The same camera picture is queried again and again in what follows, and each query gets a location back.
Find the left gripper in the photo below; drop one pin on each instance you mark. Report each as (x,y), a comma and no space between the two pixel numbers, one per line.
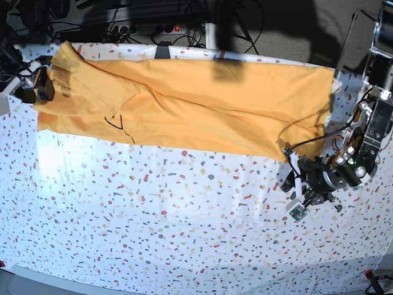
(314,181)

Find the yellow orange T-shirt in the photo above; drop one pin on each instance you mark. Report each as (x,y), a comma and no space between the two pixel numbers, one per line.
(209,105)

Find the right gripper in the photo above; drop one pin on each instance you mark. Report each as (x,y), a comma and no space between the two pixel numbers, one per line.
(22,79)

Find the black table clamp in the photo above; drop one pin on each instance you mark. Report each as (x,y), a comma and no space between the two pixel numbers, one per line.
(162,51)

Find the white power strip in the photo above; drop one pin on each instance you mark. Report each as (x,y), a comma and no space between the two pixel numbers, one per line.
(149,29)

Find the white table leg post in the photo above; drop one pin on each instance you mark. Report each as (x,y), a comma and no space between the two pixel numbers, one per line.
(210,36)

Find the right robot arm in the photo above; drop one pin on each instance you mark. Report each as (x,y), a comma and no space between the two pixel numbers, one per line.
(9,36)

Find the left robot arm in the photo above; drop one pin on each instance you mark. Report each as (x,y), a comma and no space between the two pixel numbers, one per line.
(355,161)

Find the red black clamp handle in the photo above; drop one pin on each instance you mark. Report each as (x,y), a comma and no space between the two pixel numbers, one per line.
(374,287)

